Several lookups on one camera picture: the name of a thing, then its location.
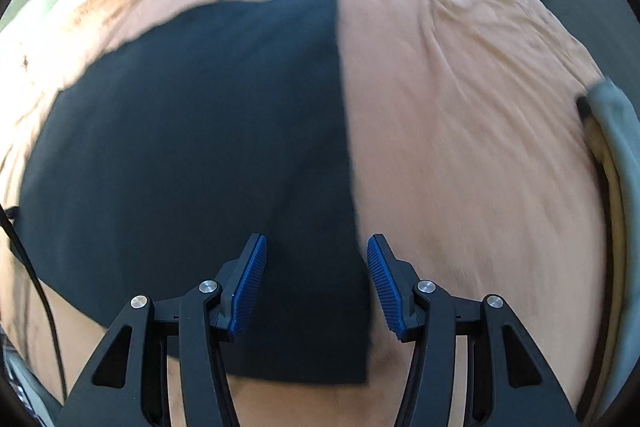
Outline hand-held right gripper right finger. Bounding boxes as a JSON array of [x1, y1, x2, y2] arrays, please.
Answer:
[[366, 233, 586, 427]]

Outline bed with orange sheet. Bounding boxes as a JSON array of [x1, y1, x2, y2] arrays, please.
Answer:
[[0, 0, 608, 427]]

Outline black bear print t-shirt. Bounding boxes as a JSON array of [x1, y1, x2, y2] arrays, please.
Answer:
[[20, 0, 373, 385]]

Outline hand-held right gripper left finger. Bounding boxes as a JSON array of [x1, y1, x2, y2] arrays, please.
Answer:
[[56, 233, 268, 427]]

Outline long black cable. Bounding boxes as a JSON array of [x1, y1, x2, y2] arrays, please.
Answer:
[[0, 204, 68, 408]]

